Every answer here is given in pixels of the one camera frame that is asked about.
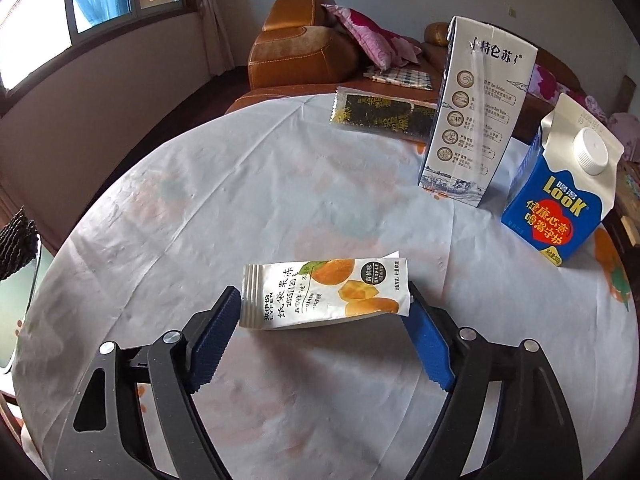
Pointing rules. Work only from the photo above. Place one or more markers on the pink cloth covered chair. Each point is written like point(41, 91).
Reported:
point(625, 124)

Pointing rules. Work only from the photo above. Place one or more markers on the mint green trash bin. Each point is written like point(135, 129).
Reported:
point(20, 320)

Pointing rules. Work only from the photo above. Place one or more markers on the checked cloth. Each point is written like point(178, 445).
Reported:
point(400, 79)

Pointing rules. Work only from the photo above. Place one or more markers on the wooden board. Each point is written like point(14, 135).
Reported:
point(626, 95)

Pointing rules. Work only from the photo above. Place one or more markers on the blue milk carton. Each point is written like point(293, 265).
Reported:
point(550, 210)

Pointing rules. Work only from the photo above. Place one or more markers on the dark snack packet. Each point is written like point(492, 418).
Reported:
point(380, 115)

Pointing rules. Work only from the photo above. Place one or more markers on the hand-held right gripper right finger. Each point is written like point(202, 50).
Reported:
point(430, 345)

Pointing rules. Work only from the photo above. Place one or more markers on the white orange printed tablecloth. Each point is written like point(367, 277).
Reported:
point(200, 185)

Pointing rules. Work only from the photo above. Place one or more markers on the brown leather sofa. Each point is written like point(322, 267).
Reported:
point(290, 45)

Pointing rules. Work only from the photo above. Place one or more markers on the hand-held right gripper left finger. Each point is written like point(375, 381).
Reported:
point(215, 340)

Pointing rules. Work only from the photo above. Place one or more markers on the tall white milk carton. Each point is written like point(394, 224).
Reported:
point(475, 125)

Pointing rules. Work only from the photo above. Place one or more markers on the pink floral pillow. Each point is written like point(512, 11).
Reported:
point(542, 80)
point(370, 35)
point(592, 106)

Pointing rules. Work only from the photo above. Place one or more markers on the dark wooden coffee table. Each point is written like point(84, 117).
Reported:
point(627, 195)

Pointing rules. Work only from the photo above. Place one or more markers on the sliding glass window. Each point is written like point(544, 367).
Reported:
point(75, 10)

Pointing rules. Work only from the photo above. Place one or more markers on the white fruit snack packet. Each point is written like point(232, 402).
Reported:
point(300, 290)

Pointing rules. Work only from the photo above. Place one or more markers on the black foam net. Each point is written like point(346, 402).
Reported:
point(17, 245)

